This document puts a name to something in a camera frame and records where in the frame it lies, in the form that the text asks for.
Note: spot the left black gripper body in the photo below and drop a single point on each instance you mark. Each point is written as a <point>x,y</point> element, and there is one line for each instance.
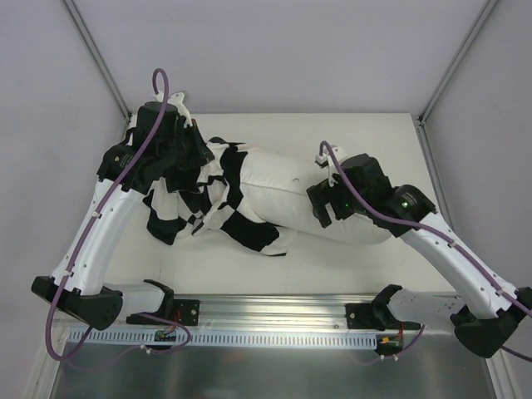
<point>199,141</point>

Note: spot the black white checkered pillowcase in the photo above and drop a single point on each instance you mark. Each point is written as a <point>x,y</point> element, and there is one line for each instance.
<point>187,203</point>

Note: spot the white pillow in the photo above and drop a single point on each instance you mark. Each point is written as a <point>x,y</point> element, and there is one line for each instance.
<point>294,193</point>

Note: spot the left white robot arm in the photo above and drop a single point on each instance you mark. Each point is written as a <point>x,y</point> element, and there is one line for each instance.
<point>124,179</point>

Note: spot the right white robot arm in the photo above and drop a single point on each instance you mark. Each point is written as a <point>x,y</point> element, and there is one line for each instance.
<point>486,309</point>

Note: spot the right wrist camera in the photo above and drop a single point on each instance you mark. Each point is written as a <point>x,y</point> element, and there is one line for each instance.
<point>328,158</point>

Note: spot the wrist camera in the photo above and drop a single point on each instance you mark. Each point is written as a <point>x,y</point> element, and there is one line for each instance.
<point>177,100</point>
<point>328,158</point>

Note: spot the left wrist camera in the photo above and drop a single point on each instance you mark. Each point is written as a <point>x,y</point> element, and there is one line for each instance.
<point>177,100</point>

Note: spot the aluminium mounting rail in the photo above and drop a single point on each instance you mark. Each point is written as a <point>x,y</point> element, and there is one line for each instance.
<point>322,312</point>

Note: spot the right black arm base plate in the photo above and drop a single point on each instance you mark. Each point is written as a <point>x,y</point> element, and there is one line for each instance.
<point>370,316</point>

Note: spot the left aluminium frame post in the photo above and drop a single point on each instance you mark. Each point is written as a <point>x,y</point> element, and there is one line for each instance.
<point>89,43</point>

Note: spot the aluminium frame post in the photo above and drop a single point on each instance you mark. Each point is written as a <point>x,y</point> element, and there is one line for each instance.
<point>467,42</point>
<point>89,43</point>

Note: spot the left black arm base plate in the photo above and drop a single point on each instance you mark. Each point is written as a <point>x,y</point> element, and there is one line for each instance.
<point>179,310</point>

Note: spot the white slotted cable duct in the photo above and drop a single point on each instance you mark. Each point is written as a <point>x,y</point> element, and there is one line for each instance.
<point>220,338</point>

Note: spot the right aluminium frame post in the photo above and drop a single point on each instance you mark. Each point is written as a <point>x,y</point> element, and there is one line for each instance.
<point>467,42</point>

